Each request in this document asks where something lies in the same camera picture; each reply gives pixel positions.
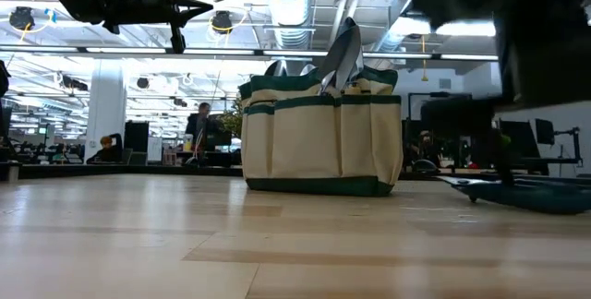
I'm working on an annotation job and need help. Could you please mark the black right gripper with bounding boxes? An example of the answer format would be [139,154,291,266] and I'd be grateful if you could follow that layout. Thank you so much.
[419,7,591,185]

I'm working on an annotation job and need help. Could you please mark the artificial plant in black pot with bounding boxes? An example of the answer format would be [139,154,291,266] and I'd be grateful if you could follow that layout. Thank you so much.
[221,98,244,141]

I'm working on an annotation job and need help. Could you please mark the cream and green gardening bag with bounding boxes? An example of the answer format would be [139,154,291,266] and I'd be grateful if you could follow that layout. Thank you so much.
[237,66,405,197]

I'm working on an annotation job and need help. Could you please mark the black frame stand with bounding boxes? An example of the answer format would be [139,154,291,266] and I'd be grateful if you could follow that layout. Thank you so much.
[407,90,465,171]

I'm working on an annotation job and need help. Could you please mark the green pruning shears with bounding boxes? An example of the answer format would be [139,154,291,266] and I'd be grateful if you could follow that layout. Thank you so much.
[436,174,591,216]

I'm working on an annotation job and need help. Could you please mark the black background cabinet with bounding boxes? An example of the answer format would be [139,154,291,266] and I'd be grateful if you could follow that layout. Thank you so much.
[123,120,151,153]

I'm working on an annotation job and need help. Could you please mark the black ceiling cable reel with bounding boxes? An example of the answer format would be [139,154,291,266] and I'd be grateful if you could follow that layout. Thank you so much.
[7,6,37,32]
[211,10,235,35]

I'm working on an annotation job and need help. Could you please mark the white pillar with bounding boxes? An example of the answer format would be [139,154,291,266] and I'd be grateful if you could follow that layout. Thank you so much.
[85,58,128,161]

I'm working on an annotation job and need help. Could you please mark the black monitor on arm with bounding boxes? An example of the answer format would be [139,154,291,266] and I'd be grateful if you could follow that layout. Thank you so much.
[534,117,584,169]

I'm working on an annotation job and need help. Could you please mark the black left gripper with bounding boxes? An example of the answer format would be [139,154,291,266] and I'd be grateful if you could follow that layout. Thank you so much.
[103,0,213,54]

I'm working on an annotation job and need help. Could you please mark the silver metal cup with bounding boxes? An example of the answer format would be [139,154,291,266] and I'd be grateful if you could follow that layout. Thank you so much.
[0,160,22,184]

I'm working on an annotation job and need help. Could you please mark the person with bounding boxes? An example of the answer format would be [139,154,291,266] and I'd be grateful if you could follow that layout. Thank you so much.
[184,102,227,166]
[84,133,124,165]
[405,128,442,173]

